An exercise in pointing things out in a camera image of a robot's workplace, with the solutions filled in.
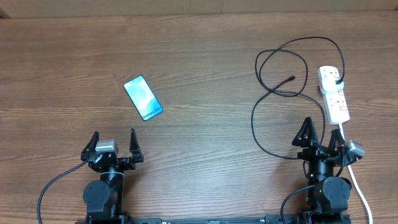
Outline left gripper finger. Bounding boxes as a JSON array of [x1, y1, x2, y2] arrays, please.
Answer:
[[129, 128, 144, 163], [80, 131, 99, 161]]

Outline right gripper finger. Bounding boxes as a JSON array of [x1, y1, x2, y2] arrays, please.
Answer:
[[292, 117, 318, 147], [328, 129, 345, 153]]

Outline blue Galaxy smartphone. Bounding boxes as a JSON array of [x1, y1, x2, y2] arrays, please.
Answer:
[[123, 75, 163, 121]]

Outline black USB charging cable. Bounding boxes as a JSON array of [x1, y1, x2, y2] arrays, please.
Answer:
[[251, 36, 346, 161]]

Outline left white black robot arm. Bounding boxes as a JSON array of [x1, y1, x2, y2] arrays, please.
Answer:
[[81, 129, 144, 223]]

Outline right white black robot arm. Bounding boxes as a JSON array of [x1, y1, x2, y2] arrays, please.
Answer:
[[289, 117, 352, 223]]

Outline white power strip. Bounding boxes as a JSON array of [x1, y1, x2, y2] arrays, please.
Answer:
[[318, 66, 350, 125]]

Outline white power strip cord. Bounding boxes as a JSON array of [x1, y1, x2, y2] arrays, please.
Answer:
[[338, 123, 374, 224]]

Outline white USB wall charger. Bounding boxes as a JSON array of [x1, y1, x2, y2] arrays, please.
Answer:
[[319, 76, 345, 94]]

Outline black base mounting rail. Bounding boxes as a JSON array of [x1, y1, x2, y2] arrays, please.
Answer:
[[75, 215, 352, 224]]

